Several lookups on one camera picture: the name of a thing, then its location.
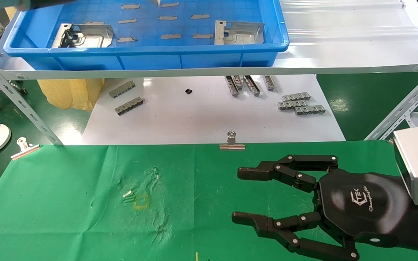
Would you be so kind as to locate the grey metal rail part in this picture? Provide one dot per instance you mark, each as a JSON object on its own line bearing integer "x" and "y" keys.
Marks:
{"x": 232, "y": 86}
{"x": 269, "y": 82}
{"x": 122, "y": 89}
{"x": 291, "y": 105}
{"x": 239, "y": 82}
{"x": 310, "y": 110}
{"x": 296, "y": 96}
{"x": 251, "y": 85}
{"x": 130, "y": 106}

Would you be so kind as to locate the slotted angle shelf brace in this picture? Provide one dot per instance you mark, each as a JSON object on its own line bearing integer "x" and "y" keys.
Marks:
{"x": 405, "y": 105}
{"x": 24, "y": 105}

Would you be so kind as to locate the small white scrap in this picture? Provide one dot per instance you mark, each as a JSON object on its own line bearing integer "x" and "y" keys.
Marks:
{"x": 127, "y": 194}

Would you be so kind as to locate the blue plastic tray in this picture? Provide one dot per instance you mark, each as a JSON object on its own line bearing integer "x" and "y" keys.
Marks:
{"x": 151, "y": 58}

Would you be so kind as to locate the silver binder clip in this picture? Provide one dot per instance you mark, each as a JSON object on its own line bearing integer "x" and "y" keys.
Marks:
{"x": 232, "y": 146}
{"x": 25, "y": 151}

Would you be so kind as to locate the yellow cloth cover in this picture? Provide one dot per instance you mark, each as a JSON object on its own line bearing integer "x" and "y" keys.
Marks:
{"x": 67, "y": 94}

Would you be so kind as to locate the white metal shelf board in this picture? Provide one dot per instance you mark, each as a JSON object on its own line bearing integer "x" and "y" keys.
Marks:
{"x": 339, "y": 54}

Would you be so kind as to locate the green table cloth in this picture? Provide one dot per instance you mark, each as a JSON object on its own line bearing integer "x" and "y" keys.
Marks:
{"x": 85, "y": 210}

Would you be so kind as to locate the translucent corrugated plastic sheet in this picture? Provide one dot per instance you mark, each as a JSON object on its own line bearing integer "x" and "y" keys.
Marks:
{"x": 339, "y": 21}

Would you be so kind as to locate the small black plastic piece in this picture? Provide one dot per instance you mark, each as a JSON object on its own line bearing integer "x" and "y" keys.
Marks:
{"x": 188, "y": 91}

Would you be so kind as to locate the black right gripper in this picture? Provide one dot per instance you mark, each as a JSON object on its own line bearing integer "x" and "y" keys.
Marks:
{"x": 361, "y": 203}

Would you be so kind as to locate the small grey flat strip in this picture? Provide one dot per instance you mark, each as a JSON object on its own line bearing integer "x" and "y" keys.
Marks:
{"x": 127, "y": 21}
{"x": 130, "y": 6}
{"x": 127, "y": 40}
{"x": 93, "y": 23}
{"x": 203, "y": 36}
{"x": 171, "y": 36}
{"x": 200, "y": 16}
{"x": 167, "y": 17}
{"x": 169, "y": 4}

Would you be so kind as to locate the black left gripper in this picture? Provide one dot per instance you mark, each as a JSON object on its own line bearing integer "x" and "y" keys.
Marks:
{"x": 45, "y": 3}

